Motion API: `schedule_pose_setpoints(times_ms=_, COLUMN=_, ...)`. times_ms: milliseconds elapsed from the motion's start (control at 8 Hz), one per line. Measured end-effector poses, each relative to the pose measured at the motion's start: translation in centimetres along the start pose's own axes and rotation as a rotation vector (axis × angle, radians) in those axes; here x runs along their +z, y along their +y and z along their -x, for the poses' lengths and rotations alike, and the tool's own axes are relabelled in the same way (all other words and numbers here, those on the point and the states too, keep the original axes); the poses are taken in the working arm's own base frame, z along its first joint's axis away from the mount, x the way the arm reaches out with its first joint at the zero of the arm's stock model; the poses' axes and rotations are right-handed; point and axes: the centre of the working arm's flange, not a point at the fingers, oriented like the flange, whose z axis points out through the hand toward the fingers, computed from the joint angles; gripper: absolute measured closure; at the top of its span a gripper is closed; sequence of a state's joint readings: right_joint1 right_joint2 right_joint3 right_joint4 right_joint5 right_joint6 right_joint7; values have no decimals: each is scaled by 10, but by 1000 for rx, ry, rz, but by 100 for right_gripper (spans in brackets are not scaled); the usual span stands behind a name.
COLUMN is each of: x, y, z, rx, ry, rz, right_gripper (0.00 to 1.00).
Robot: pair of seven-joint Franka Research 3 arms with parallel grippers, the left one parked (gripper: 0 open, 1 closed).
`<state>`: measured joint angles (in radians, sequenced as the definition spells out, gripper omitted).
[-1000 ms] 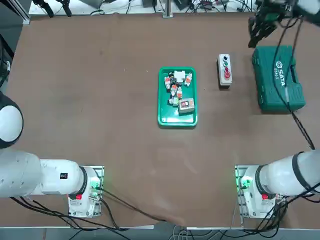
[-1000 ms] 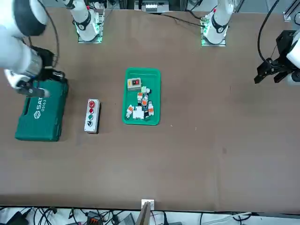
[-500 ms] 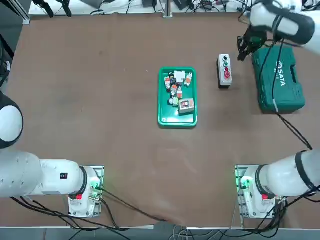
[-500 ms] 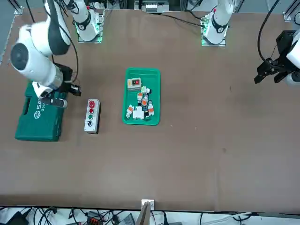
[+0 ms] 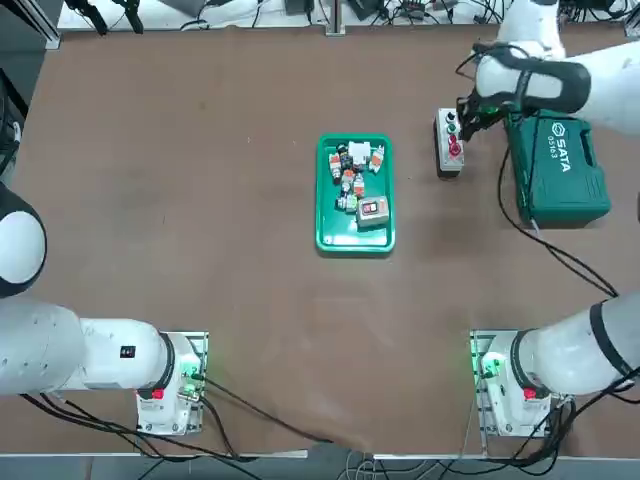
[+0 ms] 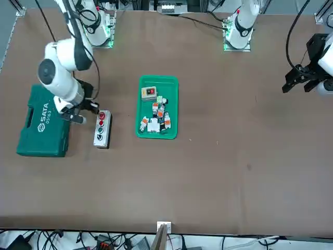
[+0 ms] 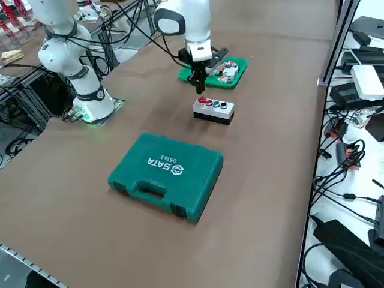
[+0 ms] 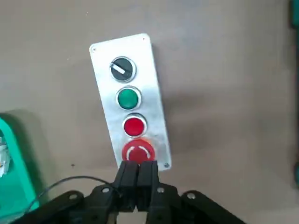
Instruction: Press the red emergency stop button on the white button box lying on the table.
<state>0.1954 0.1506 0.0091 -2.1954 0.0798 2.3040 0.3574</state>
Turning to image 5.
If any black left base cable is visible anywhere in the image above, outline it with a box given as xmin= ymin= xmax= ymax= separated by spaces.
xmin=18 ymin=391 xmax=242 ymax=462

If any aluminium profile rail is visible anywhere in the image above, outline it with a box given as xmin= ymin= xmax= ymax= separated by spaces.
xmin=41 ymin=0 xmax=63 ymax=51

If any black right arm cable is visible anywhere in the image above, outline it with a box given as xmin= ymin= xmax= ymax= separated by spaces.
xmin=454 ymin=41 xmax=622 ymax=299

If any black right base cable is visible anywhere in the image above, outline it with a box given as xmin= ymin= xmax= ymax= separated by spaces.
xmin=499 ymin=368 xmax=640 ymax=462

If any green plastic tray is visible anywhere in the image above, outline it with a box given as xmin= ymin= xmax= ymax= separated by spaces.
xmin=314 ymin=131 xmax=399 ymax=259

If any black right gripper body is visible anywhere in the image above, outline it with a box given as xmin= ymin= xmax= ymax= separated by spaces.
xmin=464 ymin=96 xmax=507 ymax=124

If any black cable across table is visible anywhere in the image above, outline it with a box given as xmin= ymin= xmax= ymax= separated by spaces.
xmin=199 ymin=376 xmax=377 ymax=454

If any white button box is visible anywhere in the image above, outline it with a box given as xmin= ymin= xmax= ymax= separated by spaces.
xmin=432 ymin=106 xmax=469 ymax=179

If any grey switch box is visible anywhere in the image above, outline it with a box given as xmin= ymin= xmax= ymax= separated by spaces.
xmin=354 ymin=195 xmax=391 ymax=232

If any black base cable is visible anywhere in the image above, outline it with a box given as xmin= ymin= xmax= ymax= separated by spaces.
xmin=18 ymin=391 xmax=242 ymax=462
xmin=499 ymin=368 xmax=640 ymax=462

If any green plastic tool case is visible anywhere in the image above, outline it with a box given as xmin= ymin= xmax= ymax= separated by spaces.
xmin=501 ymin=111 xmax=614 ymax=232

